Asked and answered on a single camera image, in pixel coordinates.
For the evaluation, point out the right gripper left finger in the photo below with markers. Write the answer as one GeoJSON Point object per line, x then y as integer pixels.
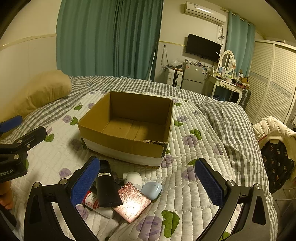
{"type": "Point", "coordinates": [41, 222]}

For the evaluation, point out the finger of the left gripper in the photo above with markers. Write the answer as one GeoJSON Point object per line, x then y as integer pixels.
{"type": "Point", "coordinates": [10, 124]}
{"type": "Point", "coordinates": [26, 142]}

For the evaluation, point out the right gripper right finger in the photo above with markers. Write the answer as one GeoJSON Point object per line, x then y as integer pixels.
{"type": "Point", "coordinates": [253, 221]}

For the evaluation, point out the white bottle red cap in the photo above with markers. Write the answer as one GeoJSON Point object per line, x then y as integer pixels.
{"type": "Point", "coordinates": [91, 201]}

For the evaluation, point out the pink glitter case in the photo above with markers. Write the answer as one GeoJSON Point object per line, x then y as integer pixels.
{"type": "Point", "coordinates": [133, 203]}

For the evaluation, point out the white cylindrical device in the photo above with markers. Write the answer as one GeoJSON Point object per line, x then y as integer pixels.
{"type": "Point", "coordinates": [134, 178]}

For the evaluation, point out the light blue earbuds case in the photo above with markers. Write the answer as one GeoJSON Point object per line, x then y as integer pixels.
{"type": "Point", "coordinates": [151, 190]}

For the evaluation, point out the person's left hand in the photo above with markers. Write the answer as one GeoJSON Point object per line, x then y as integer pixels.
{"type": "Point", "coordinates": [6, 197]}

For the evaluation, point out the beige pillow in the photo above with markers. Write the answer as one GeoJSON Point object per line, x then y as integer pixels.
{"type": "Point", "coordinates": [43, 89]}

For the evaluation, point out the floral quilted bedspread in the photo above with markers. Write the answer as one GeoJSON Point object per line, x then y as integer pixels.
{"type": "Point", "coordinates": [185, 162]}

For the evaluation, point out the cream puffer jacket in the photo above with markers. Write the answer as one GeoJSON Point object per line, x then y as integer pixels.
{"type": "Point", "coordinates": [270, 128]}

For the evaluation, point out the open cardboard box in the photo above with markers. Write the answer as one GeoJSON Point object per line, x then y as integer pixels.
{"type": "Point", "coordinates": [130, 127]}

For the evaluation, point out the white louvered wardrobe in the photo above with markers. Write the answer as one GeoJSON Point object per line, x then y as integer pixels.
{"type": "Point", "coordinates": [272, 82]}

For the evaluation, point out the white dressing table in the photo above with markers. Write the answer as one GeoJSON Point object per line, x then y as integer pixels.
{"type": "Point", "coordinates": [222, 90]}

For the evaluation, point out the silver mini fridge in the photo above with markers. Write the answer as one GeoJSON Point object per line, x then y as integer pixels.
{"type": "Point", "coordinates": [193, 78]}

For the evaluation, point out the oval vanity mirror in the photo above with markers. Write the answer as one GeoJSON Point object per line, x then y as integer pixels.
{"type": "Point", "coordinates": [227, 61]}

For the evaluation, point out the white suitcase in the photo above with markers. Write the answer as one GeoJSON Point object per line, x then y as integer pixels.
{"type": "Point", "coordinates": [173, 77]}

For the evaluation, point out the green window curtain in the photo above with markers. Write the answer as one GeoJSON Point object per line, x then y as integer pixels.
{"type": "Point", "coordinates": [240, 40]}

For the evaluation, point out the white air conditioner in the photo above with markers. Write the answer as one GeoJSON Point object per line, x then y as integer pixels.
{"type": "Point", "coordinates": [204, 13]}

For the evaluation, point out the black wall television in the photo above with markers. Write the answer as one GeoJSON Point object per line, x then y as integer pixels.
{"type": "Point", "coordinates": [203, 47]}

